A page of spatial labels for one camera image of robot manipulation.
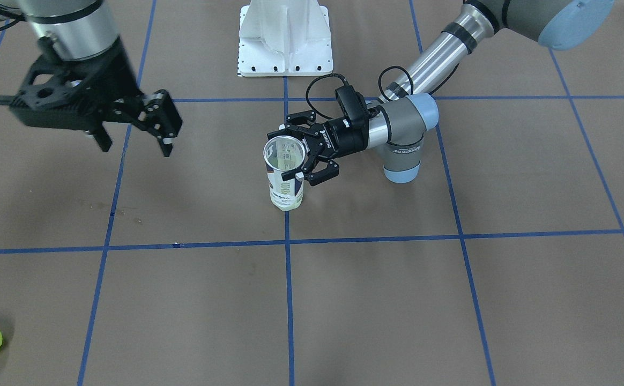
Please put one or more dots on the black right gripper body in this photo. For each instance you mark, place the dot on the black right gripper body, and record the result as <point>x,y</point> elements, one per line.
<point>114,73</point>

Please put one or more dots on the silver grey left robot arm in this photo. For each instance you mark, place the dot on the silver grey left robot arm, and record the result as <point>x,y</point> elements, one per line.
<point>396,123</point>

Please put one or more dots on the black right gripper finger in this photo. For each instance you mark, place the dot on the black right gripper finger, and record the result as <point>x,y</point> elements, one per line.
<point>100,135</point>
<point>155,114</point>

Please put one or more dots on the clear tennis ball can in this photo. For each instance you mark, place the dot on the clear tennis ball can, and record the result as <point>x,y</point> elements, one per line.
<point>284,156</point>

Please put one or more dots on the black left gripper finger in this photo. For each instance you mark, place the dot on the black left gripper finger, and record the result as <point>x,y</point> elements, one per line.
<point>318,167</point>
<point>298,129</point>

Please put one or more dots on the white camera stand post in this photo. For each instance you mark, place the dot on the white camera stand post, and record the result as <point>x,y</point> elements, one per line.
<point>284,39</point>

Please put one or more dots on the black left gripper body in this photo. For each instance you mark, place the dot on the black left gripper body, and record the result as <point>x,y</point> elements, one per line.
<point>346,137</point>

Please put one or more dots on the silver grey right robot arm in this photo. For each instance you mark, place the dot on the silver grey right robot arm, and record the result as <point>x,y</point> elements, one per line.
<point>80,29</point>

